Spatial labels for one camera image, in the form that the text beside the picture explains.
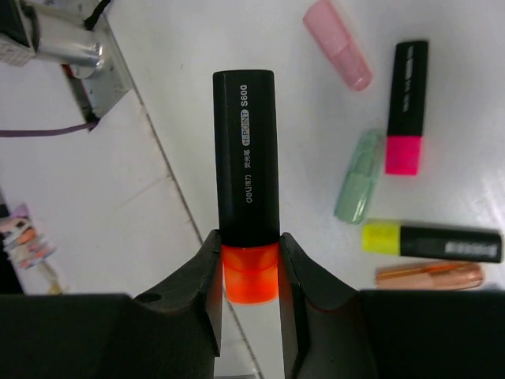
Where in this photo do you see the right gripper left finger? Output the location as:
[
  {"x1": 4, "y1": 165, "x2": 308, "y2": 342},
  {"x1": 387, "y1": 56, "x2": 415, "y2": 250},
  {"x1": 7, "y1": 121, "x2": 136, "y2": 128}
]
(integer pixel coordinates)
[{"x1": 1, "y1": 231, "x2": 222, "y2": 378}]

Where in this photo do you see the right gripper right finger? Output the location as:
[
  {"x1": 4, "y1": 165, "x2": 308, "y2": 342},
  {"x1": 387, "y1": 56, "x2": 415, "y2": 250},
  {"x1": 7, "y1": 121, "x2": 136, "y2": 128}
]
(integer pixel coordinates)
[{"x1": 279, "y1": 233, "x2": 504, "y2": 378}]

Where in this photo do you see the yellow capped black highlighter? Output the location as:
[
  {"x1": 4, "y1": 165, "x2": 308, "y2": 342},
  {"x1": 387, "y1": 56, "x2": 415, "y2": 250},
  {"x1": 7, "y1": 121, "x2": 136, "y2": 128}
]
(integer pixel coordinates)
[{"x1": 361, "y1": 221, "x2": 503, "y2": 264}]

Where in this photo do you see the pink capped black highlighter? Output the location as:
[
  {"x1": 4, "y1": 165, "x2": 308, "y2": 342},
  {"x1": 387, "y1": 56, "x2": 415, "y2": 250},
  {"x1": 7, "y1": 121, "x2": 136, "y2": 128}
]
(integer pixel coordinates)
[{"x1": 384, "y1": 40, "x2": 429, "y2": 176}]

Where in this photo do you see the orange capped black highlighter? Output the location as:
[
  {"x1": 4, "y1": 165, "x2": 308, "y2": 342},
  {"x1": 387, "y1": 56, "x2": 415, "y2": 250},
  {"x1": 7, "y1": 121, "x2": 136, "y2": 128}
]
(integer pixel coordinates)
[{"x1": 212, "y1": 69, "x2": 280, "y2": 306}]

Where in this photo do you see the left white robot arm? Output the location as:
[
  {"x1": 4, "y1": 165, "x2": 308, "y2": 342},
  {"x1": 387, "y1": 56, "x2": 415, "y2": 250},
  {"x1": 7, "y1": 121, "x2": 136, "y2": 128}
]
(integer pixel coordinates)
[{"x1": 1, "y1": 1, "x2": 109, "y2": 78}]

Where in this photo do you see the pastel green correction tape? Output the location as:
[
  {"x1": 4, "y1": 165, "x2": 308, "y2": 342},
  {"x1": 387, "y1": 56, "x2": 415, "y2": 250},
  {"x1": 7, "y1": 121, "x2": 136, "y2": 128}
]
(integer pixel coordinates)
[{"x1": 334, "y1": 129, "x2": 386, "y2": 225}]

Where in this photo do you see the colourful sticker sheet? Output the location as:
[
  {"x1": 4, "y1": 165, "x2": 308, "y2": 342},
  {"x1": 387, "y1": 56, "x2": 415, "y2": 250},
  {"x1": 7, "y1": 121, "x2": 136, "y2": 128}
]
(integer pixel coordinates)
[{"x1": 1, "y1": 204, "x2": 65, "y2": 295}]

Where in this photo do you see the pastel pink correction tape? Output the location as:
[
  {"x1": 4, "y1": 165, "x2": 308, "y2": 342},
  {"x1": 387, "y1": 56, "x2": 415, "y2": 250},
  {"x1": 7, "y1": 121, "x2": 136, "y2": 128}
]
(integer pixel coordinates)
[{"x1": 303, "y1": 1, "x2": 372, "y2": 92}]

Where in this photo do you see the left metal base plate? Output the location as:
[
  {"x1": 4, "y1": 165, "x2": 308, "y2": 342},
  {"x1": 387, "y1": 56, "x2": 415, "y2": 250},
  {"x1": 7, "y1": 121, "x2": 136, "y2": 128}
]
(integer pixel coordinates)
[{"x1": 62, "y1": 17, "x2": 133, "y2": 123}]

